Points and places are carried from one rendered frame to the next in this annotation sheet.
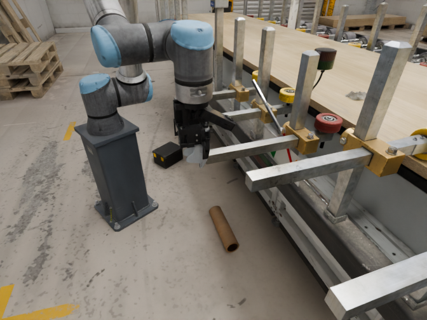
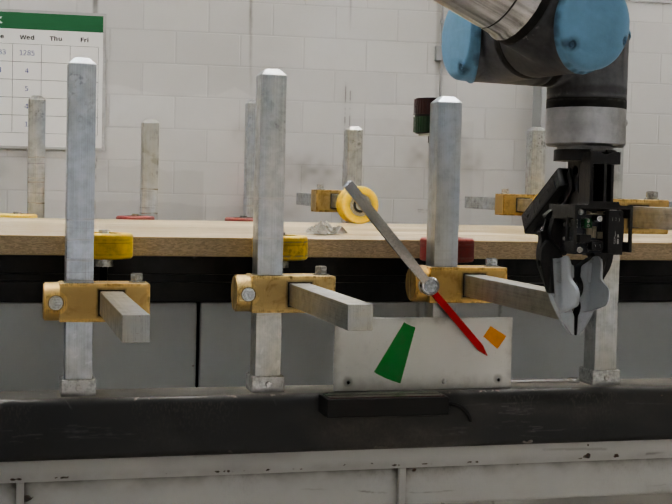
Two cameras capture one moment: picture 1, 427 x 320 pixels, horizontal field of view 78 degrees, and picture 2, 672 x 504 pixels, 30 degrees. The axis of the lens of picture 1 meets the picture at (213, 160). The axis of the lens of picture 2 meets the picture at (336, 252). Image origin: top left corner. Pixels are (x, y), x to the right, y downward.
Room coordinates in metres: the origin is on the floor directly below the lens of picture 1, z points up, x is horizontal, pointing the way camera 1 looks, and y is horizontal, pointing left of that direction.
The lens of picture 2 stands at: (0.82, 1.49, 0.98)
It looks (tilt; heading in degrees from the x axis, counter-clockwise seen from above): 3 degrees down; 273
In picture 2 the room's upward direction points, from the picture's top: 1 degrees clockwise
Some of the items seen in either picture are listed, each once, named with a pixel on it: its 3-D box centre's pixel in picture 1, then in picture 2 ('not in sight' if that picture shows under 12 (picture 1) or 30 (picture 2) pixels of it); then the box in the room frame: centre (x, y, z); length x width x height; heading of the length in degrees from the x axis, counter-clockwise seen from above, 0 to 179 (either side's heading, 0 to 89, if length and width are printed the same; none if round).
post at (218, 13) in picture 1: (218, 54); not in sight; (1.50, -0.03, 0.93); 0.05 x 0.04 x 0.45; 19
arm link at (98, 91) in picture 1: (99, 94); not in sight; (1.29, 0.57, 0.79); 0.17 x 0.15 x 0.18; 117
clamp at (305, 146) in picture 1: (299, 136); (455, 283); (0.76, -0.28, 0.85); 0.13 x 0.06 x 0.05; 19
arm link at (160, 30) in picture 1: (171, 41); (506, 41); (0.73, 0.11, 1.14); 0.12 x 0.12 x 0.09; 27
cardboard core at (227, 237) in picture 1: (223, 227); not in sight; (1.07, -0.06, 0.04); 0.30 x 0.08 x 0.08; 19
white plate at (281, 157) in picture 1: (279, 153); (424, 353); (0.80, -0.24, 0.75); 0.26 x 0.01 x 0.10; 19
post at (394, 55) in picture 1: (359, 148); (604, 221); (0.54, -0.35, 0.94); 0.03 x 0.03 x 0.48; 19
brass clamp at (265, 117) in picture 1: (262, 110); (282, 292); (0.99, -0.20, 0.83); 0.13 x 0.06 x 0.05; 19
